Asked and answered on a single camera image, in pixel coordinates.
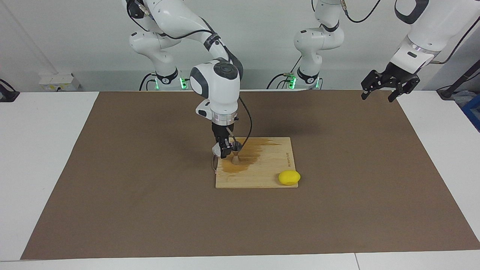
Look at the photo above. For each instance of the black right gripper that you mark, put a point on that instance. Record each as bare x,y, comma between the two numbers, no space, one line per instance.
219,132

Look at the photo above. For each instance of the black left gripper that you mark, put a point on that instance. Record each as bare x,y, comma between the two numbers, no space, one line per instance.
399,75

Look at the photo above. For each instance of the steel double jigger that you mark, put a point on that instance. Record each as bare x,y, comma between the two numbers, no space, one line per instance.
236,160

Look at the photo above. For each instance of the small clear glass cup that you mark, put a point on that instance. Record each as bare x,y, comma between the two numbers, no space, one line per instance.
216,150

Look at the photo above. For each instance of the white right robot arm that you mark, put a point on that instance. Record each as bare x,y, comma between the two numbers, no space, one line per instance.
221,86

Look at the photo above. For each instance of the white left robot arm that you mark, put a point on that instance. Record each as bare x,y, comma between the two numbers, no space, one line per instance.
318,41

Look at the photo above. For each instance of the bamboo cutting board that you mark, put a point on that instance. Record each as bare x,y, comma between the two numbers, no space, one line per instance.
262,168

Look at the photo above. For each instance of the black stand pole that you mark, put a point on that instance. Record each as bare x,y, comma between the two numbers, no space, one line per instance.
446,93

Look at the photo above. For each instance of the yellow lemon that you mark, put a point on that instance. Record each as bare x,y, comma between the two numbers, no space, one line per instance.
288,178

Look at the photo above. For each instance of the blue box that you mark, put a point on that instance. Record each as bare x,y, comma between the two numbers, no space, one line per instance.
474,112

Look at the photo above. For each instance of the brown table mat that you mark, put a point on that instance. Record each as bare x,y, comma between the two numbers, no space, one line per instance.
150,225

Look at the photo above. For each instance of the black flat object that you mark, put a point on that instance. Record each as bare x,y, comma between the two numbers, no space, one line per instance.
7,95

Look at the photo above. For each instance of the white wall socket box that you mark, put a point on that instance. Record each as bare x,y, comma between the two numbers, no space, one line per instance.
56,80

